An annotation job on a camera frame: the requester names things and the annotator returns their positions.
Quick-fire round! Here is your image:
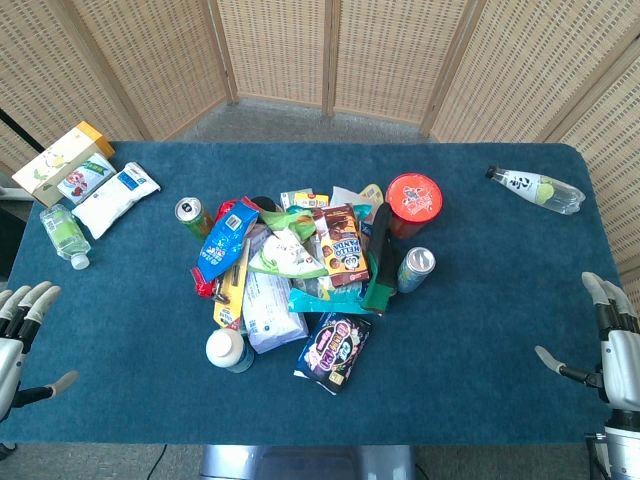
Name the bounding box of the blue drink can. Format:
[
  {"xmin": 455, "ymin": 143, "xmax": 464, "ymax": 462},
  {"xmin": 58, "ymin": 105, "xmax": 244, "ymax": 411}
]
[{"xmin": 396, "ymin": 245, "xmax": 437, "ymax": 294}]

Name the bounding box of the green label water bottle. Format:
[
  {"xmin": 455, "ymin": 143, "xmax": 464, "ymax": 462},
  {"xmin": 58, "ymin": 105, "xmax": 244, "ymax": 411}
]
[{"xmin": 39, "ymin": 203, "xmax": 93, "ymax": 272}]

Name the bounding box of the green white triangular bag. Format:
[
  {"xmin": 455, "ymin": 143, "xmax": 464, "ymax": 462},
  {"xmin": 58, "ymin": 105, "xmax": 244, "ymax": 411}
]
[{"xmin": 247, "ymin": 227, "xmax": 329, "ymax": 280}]

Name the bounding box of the yellow carded utility knife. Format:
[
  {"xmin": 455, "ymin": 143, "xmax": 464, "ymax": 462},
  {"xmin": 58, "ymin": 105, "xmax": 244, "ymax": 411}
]
[{"xmin": 212, "ymin": 238, "xmax": 252, "ymax": 332}]

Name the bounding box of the green crumpled snack bag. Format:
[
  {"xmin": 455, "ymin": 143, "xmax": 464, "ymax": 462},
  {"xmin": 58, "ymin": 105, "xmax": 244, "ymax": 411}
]
[{"xmin": 259, "ymin": 206, "xmax": 317, "ymax": 237}]

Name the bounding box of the teal foil packet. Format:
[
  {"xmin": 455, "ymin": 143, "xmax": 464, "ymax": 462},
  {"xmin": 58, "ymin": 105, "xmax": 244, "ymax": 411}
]
[{"xmin": 287, "ymin": 282, "xmax": 374, "ymax": 316}]

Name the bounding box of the white blue-label tissue pack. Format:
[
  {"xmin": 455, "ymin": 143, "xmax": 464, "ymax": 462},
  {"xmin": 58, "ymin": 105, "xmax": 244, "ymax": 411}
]
[{"xmin": 71, "ymin": 161, "xmax": 162, "ymax": 241}]

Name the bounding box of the dark purple snack bag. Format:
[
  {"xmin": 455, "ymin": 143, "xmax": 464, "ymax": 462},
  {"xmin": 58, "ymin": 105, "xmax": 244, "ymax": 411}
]
[{"xmin": 293, "ymin": 311, "xmax": 374, "ymax": 396}]

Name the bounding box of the white yellow snack bag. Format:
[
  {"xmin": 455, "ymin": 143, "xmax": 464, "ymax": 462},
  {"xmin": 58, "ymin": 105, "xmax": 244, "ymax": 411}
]
[{"xmin": 329, "ymin": 183, "xmax": 385, "ymax": 222}]

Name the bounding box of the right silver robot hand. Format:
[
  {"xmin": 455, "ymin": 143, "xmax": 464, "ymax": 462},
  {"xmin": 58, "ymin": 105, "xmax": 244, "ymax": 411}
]
[{"xmin": 534, "ymin": 271, "xmax": 640, "ymax": 417}]

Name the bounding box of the white wet wipes pack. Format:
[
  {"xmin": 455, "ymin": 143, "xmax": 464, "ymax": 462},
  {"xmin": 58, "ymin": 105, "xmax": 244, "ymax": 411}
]
[{"xmin": 241, "ymin": 269, "xmax": 310, "ymax": 355}]

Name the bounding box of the blue snack bag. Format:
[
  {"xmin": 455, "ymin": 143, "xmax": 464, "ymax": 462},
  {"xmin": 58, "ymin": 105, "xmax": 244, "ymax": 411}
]
[{"xmin": 196, "ymin": 198, "xmax": 261, "ymax": 284}]

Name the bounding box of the red instant noodle cup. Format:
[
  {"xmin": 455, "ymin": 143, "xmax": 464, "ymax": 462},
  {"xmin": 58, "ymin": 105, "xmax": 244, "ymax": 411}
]
[{"xmin": 384, "ymin": 172, "xmax": 445, "ymax": 240}]

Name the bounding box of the blue table carpet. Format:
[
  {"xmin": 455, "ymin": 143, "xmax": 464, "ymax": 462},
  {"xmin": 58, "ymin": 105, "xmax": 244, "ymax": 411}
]
[{"xmin": 0, "ymin": 140, "xmax": 622, "ymax": 447}]

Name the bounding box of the white cap teal bottle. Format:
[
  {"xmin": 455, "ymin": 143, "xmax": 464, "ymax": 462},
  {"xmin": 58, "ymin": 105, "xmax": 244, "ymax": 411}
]
[{"xmin": 205, "ymin": 326, "xmax": 256, "ymax": 375}]

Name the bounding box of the brown Hello Panda box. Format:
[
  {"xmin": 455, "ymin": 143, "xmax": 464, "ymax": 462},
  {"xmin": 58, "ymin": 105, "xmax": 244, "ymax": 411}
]
[{"xmin": 312, "ymin": 203, "xmax": 372, "ymax": 289}]

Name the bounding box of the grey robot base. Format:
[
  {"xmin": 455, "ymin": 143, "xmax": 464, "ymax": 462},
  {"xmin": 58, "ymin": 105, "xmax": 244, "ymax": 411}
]
[{"xmin": 199, "ymin": 444, "xmax": 417, "ymax": 480}]

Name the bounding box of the white yellow tissue box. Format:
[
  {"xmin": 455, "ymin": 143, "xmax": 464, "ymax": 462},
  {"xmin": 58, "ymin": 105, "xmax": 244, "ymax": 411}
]
[{"xmin": 11, "ymin": 120, "xmax": 117, "ymax": 208}]

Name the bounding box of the black round object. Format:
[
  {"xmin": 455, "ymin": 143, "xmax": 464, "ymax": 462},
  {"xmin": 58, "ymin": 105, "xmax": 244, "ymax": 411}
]
[{"xmin": 249, "ymin": 195, "xmax": 284, "ymax": 217}]

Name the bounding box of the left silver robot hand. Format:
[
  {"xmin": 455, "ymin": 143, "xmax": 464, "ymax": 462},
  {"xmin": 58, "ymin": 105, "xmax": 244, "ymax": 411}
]
[{"xmin": 0, "ymin": 280, "xmax": 80, "ymax": 422}]

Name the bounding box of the woven bamboo folding screen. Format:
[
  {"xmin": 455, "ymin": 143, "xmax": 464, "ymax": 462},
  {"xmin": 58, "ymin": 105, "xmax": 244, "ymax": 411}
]
[{"xmin": 0, "ymin": 0, "xmax": 640, "ymax": 276}]

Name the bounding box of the green gold drink can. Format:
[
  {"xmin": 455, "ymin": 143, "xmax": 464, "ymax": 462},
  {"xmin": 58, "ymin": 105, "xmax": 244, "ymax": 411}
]
[{"xmin": 174, "ymin": 196, "xmax": 216, "ymax": 244}]

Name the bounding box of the clear bottle with lime label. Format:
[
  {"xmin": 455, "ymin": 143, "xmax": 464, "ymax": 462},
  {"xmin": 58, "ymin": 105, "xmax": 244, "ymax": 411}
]
[{"xmin": 485, "ymin": 165, "xmax": 587, "ymax": 217}]

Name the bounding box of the yellow green small box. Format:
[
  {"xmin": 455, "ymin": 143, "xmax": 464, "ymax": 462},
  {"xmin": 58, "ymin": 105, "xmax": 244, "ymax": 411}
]
[{"xmin": 279, "ymin": 189, "xmax": 332, "ymax": 212}]

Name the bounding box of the black floor cable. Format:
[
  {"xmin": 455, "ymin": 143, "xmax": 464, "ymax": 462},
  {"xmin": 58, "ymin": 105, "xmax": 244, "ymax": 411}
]
[{"xmin": 148, "ymin": 444, "xmax": 169, "ymax": 480}]

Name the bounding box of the small cartoon tissue pack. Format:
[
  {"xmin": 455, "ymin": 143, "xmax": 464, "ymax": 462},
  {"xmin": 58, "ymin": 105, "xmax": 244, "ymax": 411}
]
[{"xmin": 56, "ymin": 152, "xmax": 118, "ymax": 206}]

